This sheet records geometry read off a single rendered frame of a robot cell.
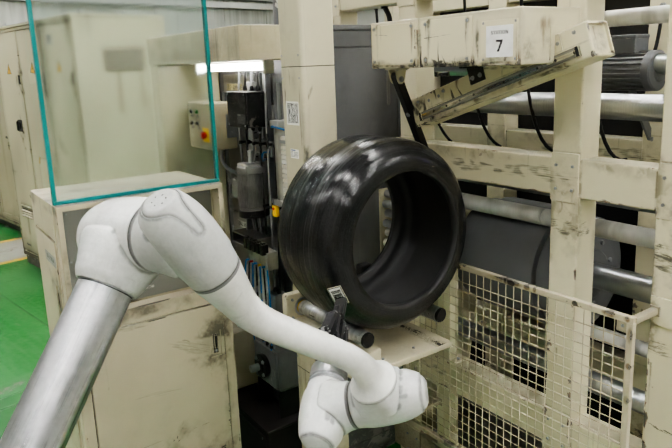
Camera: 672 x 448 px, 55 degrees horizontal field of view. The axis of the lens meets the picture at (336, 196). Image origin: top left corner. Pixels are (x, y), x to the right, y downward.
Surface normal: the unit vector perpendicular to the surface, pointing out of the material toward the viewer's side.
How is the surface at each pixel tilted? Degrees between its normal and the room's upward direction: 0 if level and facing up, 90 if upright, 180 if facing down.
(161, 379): 90
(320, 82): 90
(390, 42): 90
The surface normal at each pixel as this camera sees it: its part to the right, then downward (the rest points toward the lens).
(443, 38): -0.82, 0.14
